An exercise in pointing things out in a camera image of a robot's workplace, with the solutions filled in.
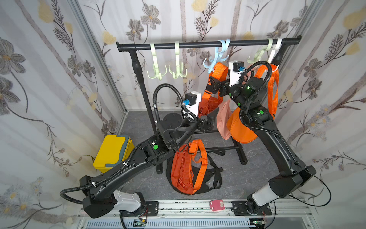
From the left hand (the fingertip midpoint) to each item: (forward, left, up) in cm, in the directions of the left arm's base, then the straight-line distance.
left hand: (210, 105), depth 51 cm
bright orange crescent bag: (+6, -19, -25) cm, 32 cm away
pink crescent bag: (+17, -13, -21) cm, 30 cm away
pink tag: (-25, -7, -50) cm, 56 cm away
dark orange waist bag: (+23, -6, -18) cm, 30 cm away
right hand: (+15, -9, +4) cm, 18 cm away
